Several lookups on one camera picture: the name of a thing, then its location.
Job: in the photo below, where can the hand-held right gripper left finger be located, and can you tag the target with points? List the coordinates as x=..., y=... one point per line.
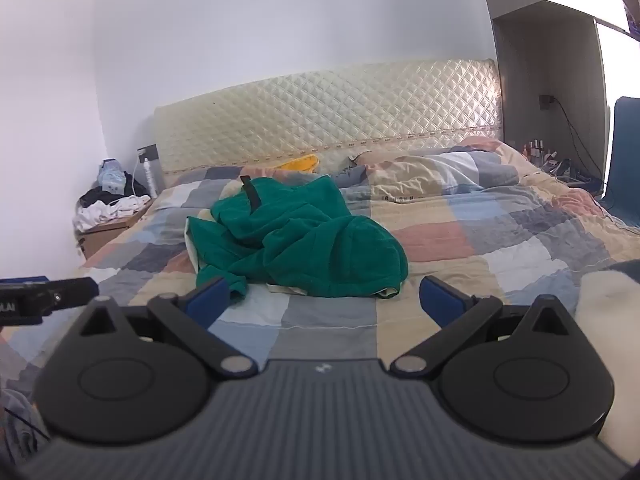
x=207, y=300

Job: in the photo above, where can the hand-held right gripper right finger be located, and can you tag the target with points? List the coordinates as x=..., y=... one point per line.
x=440, y=302

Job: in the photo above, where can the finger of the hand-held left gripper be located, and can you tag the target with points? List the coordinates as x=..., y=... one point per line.
x=75, y=291
x=31, y=279

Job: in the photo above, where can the green fleece garment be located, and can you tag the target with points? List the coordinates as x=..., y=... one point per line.
x=310, y=240

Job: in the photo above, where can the pile of white and black clothes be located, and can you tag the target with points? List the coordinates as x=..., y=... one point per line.
x=100, y=210

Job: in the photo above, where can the patchwork quilt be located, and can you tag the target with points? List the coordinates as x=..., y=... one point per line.
x=450, y=240

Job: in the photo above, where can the cardboard box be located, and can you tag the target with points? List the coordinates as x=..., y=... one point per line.
x=105, y=235

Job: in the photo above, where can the person's blue grey clothing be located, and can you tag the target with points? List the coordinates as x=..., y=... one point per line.
x=15, y=420

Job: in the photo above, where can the blue plastic pack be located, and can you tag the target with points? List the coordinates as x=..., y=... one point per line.
x=111, y=175

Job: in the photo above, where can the white bottle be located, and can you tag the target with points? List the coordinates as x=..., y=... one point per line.
x=150, y=180

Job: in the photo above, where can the black and white box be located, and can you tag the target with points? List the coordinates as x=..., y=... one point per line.
x=147, y=151

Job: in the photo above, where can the yellow cloth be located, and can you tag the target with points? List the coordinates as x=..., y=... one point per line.
x=300, y=164

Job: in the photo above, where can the small dark object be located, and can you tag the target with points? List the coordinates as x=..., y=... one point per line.
x=356, y=159

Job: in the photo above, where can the white fleece blanket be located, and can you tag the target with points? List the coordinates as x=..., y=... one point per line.
x=610, y=300

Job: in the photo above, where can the group of small bottles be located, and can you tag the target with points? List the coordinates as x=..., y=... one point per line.
x=537, y=150

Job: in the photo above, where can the cream quilted headboard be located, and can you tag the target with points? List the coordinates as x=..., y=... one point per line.
x=325, y=115

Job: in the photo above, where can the blue chair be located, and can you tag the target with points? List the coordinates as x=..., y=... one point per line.
x=625, y=160

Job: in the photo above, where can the wall socket with plug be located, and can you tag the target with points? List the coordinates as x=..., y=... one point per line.
x=546, y=101

